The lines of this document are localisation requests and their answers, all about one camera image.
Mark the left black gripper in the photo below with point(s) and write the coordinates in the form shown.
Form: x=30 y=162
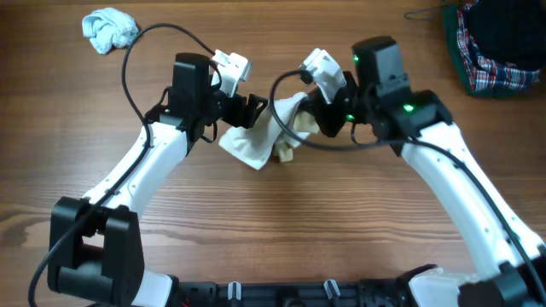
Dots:
x=235 y=118

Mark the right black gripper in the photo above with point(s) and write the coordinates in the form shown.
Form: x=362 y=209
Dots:
x=326 y=114

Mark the white and beige cloth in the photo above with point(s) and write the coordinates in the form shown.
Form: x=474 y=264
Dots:
x=254 y=146

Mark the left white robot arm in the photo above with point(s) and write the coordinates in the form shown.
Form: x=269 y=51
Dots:
x=95 y=245

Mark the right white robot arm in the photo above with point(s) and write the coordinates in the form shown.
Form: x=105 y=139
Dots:
x=508 y=257

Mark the crumpled light blue sock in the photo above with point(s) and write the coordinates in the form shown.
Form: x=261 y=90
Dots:
x=109 y=29

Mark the plaid lined green basket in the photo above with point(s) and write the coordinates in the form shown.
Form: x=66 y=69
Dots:
x=497 y=47

